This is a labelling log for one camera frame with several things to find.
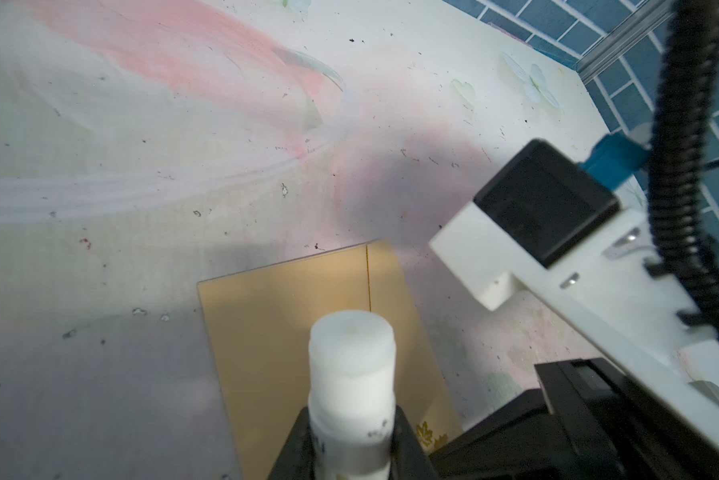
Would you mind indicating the white glue stick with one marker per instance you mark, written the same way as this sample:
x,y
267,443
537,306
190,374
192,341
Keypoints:
x,y
351,401

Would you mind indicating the yellow envelope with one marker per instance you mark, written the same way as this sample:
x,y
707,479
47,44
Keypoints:
x,y
258,324

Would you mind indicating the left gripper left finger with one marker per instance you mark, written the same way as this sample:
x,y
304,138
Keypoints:
x,y
295,460

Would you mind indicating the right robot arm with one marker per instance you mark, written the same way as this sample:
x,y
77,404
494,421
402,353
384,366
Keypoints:
x,y
667,183

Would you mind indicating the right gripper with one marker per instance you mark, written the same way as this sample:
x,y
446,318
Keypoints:
x,y
587,420

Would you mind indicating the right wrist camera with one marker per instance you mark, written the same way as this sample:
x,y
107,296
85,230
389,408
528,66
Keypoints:
x,y
548,226

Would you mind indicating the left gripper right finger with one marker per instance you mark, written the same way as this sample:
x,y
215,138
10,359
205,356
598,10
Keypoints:
x,y
408,459

